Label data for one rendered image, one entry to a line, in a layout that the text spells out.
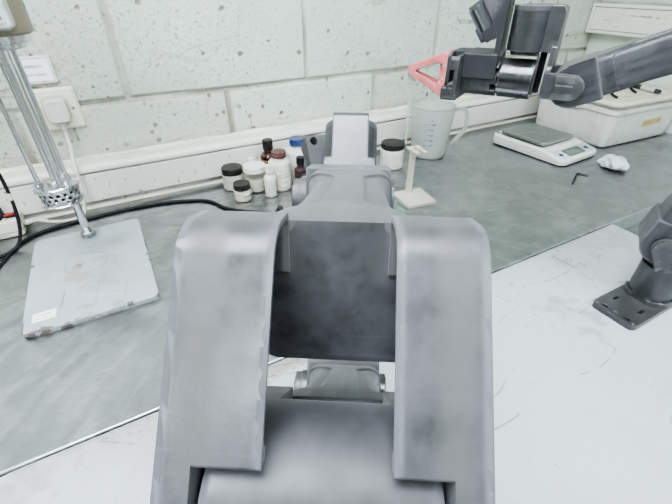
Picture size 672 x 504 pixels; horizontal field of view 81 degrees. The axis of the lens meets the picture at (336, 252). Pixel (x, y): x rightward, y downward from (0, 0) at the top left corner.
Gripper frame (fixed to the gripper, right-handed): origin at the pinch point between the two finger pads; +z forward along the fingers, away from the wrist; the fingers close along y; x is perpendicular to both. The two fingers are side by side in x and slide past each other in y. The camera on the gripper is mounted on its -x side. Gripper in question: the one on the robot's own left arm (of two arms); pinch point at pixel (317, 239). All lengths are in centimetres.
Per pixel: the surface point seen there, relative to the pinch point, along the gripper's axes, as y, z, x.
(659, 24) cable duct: -135, 36, -56
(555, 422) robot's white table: -22.4, -13.9, 29.0
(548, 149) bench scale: -82, 39, -20
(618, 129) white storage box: -110, 39, -23
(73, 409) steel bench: 35.2, 1.2, 16.3
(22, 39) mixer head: 34.6, 0.1, -33.1
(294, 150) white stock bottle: -6.7, 39.7, -28.0
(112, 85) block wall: 32, 34, -45
